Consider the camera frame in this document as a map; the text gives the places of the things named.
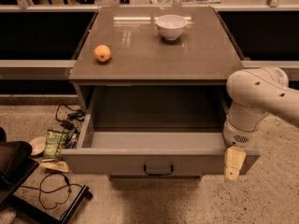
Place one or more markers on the black chair base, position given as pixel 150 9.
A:
pixel 15 167

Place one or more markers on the green chip bag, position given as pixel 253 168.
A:
pixel 55 143

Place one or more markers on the orange fruit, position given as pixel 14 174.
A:
pixel 102 53

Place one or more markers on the grey drawer cabinet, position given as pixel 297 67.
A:
pixel 202 56

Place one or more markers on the blue snack package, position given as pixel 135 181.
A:
pixel 72 143

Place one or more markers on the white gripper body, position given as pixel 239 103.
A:
pixel 239 136

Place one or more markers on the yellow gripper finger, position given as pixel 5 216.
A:
pixel 234 158

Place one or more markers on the grey top drawer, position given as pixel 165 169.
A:
pixel 152 131

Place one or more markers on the white plate on floor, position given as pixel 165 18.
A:
pixel 38 145

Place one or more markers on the yellow snack bag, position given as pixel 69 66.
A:
pixel 60 166

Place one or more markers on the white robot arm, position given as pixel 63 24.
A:
pixel 255 93

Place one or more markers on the white bowl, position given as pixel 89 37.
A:
pixel 171 27

